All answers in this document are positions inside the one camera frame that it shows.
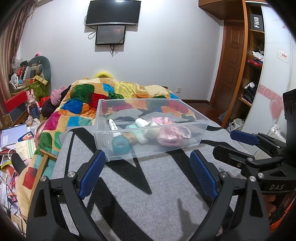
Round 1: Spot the person's hand on handle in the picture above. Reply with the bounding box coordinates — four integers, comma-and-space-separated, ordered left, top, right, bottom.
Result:
262, 193, 292, 217

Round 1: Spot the pink rabbit water bottle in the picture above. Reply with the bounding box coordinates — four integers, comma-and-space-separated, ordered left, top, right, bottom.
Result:
27, 89, 41, 120

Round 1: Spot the pink knit hat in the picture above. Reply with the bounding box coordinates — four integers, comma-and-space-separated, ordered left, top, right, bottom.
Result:
50, 86, 66, 106

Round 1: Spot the white sliding wardrobe door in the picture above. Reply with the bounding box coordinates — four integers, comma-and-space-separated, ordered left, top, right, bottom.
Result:
242, 4, 295, 134

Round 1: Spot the striped pink curtain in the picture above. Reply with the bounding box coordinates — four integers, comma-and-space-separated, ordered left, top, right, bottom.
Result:
1, 1, 35, 114

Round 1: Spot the brown wooden door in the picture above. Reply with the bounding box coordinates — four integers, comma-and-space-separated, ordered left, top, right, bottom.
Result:
211, 21, 244, 114

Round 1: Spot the white ointment tube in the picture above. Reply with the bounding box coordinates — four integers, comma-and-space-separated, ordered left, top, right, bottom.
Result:
108, 119, 122, 137

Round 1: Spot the pink rope bundle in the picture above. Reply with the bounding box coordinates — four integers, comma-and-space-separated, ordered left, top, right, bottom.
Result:
151, 116, 186, 147

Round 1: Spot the white pill bottle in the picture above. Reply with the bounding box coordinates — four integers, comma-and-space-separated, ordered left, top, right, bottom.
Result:
135, 118, 158, 128

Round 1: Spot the wooden wardrobe shelf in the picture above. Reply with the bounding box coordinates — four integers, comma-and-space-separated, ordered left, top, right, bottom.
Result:
199, 1, 266, 128

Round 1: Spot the grey green neck pillow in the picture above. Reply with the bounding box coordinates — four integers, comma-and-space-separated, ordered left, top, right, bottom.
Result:
29, 56, 51, 81

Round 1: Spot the black FiiO box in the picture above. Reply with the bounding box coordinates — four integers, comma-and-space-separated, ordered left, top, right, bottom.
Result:
250, 14, 264, 32

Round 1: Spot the white gauze tape roll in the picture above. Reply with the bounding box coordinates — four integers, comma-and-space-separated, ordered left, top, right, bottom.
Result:
144, 127, 161, 140

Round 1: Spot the teal tape roll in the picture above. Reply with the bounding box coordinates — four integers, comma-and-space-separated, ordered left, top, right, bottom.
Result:
111, 136, 130, 155

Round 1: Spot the wooden back scratcher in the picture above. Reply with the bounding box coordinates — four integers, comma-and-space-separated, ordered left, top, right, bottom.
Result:
29, 149, 58, 205

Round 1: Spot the clear plastic storage box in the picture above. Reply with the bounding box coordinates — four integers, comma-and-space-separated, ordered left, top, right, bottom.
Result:
94, 98, 210, 161

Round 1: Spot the black wall television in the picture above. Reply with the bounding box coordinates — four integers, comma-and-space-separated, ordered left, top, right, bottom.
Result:
85, 1, 141, 26

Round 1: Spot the red box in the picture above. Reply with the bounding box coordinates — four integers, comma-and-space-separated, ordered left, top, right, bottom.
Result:
5, 91, 27, 113

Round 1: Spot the grey black patterned blanket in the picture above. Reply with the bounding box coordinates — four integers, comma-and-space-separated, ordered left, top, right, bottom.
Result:
52, 120, 253, 241

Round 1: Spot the colorful patchwork quilt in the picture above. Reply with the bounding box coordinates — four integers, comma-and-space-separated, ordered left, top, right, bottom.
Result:
16, 77, 197, 212

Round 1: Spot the blue white booklet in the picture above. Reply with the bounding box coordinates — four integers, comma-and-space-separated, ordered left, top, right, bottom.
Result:
1, 124, 27, 148

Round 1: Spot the mint green lotion bottle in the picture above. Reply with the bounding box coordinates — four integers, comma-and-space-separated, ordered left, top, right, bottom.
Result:
126, 125, 148, 144

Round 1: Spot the yellow pillow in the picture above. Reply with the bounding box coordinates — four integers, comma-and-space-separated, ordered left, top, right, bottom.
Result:
94, 71, 114, 79

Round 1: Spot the small wall monitor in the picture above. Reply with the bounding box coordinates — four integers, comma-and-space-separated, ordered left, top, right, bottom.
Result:
95, 25, 126, 45

